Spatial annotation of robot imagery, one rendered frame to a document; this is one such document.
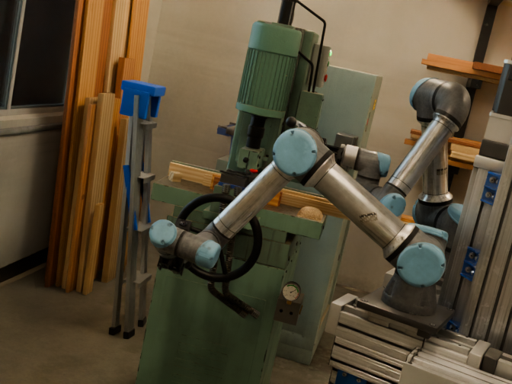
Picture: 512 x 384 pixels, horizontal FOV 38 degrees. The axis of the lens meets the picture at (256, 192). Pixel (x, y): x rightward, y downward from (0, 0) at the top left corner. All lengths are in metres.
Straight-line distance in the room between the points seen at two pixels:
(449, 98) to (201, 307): 1.09
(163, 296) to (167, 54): 2.75
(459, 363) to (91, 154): 2.39
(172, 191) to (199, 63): 2.58
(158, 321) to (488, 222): 1.19
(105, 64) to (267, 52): 1.77
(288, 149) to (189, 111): 3.25
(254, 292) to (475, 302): 0.78
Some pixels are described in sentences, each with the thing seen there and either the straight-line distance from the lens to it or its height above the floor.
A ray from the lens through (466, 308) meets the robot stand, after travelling 2.23.
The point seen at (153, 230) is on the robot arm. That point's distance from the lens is 2.04.
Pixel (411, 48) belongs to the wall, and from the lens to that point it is 4.87.
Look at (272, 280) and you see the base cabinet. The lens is 2.58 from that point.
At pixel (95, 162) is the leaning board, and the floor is 0.69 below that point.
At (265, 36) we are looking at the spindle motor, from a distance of 2.57.
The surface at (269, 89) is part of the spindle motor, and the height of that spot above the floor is 1.29.
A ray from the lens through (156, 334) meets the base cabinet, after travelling 2.73.
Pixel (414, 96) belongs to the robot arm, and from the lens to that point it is 2.54.
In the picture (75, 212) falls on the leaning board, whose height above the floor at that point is 0.43.
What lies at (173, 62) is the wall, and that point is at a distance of 5.15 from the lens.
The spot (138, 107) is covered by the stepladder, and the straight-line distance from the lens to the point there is 3.37.
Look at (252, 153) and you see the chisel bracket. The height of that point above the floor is 1.06.
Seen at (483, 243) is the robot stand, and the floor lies 1.02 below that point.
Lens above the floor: 1.42
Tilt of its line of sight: 11 degrees down
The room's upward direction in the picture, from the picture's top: 12 degrees clockwise
